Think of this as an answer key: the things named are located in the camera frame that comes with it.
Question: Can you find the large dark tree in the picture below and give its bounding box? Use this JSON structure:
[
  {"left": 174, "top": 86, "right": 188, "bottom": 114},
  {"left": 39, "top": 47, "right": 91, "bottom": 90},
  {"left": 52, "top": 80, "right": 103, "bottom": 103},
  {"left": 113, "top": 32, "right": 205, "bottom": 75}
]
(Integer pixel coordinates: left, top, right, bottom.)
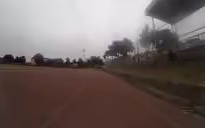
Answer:
[{"left": 103, "top": 37, "right": 136, "bottom": 62}]

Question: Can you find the red running track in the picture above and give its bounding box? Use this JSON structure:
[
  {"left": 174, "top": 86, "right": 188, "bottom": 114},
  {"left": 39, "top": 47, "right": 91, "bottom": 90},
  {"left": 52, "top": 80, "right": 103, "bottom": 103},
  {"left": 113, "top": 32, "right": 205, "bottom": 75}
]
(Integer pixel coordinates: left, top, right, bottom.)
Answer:
[{"left": 0, "top": 68, "right": 205, "bottom": 128}]

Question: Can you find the row of distant trees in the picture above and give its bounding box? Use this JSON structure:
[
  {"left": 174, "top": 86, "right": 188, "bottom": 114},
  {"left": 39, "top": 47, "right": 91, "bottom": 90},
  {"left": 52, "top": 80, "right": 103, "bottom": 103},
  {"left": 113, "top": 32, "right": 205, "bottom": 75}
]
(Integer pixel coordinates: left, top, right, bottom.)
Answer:
[{"left": 0, "top": 52, "right": 105, "bottom": 69}]

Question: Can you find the tall dark tree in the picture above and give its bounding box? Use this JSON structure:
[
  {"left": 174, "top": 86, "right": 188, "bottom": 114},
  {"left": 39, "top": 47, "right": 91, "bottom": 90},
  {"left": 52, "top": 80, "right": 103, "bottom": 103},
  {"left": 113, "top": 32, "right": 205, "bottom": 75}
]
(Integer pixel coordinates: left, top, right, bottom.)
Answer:
[{"left": 138, "top": 23, "right": 181, "bottom": 56}]

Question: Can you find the grass strip beside track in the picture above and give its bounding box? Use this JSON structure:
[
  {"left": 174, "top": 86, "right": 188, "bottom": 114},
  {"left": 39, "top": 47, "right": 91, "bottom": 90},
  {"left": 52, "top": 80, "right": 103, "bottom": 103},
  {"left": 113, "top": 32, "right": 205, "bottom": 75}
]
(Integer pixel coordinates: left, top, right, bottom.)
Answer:
[{"left": 102, "top": 61, "right": 205, "bottom": 122}]

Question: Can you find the grandstand building with roof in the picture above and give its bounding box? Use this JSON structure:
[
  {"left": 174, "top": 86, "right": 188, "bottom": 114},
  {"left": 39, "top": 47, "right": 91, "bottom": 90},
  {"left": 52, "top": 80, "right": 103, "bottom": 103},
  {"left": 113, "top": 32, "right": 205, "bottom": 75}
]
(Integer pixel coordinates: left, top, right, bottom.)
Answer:
[{"left": 136, "top": 0, "right": 205, "bottom": 66}]

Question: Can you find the grass field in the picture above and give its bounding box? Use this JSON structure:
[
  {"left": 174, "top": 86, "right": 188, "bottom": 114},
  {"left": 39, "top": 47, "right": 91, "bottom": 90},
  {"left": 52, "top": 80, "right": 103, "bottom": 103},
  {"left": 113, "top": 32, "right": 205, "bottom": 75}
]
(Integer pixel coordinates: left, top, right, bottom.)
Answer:
[{"left": 0, "top": 63, "right": 78, "bottom": 72}]

